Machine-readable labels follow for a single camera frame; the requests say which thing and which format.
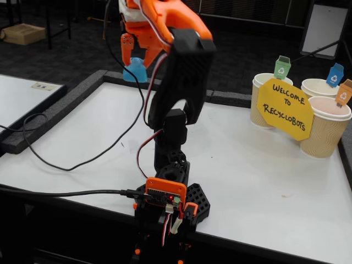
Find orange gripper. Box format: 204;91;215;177
118;0;173;70

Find blue paper-wrapped packet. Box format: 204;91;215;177
122;57;147;83

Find black foam border strip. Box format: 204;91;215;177
103;70;252;107
0;70;108;155
337;131;352;168

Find beige tape label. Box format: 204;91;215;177
30;82;58;91

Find brown cardboard box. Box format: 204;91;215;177
0;23;47;46

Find paper cup with green label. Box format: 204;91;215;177
250;73;294;130

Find white side table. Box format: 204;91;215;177
0;74;68;138

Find orange controller board holder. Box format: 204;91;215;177
145;177;188;207

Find green paper bin label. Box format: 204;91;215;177
274;56;292;80

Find yellow welcome sign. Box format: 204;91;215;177
256;78;314;141

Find paper cup with blue label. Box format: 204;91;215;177
301;78;346;100

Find white standing board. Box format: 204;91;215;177
299;2;350;60

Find blue paper bin label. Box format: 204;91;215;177
326;62;344;88

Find paper cup with orange label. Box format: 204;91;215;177
299;96;352;159

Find orange paper bin label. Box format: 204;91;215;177
335;79;352;107

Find red white black servo wire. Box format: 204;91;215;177
161;205;184;247
137;0;176;47
136;52;169;182

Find black metal table frame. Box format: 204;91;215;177
5;0;74;51

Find thin black camera cable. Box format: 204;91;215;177
0;0;146;172

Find thick black power cable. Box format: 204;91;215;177
0;183;148;199

